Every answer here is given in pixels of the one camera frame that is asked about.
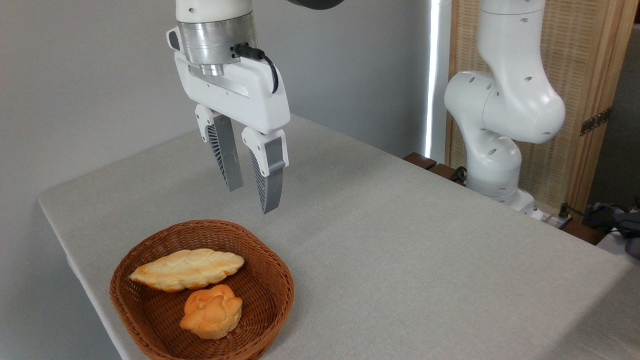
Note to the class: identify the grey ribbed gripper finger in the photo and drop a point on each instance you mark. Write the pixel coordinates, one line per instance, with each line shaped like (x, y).
(226, 150)
(272, 185)

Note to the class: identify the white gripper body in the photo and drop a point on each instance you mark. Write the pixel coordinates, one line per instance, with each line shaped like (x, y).
(250, 97)

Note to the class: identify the round golden bread bun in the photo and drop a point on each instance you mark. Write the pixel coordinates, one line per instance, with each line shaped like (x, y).
(212, 312)

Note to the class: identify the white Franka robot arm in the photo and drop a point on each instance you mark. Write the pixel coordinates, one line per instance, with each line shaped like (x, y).
(500, 110)

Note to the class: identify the long braided bread loaf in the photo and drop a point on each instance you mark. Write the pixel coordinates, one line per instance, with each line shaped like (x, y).
(185, 270)

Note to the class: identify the grey tablecloth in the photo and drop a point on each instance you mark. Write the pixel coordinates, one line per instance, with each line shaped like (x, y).
(400, 260)

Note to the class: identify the dark brown wooden block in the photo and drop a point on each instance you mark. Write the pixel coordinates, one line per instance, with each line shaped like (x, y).
(442, 171)
(582, 232)
(420, 160)

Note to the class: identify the brown wicker basket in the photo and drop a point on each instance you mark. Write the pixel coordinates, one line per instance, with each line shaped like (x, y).
(150, 320)

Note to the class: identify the white power strip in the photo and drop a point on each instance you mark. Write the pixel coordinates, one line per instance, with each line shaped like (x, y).
(547, 219)

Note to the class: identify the black power plug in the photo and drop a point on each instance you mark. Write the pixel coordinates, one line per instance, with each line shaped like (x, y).
(564, 211)

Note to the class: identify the dark metal screen hinge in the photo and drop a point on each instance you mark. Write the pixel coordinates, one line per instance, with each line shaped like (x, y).
(595, 121)

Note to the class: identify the dark grey device bundle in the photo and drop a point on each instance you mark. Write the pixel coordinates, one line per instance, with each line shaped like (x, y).
(627, 230)

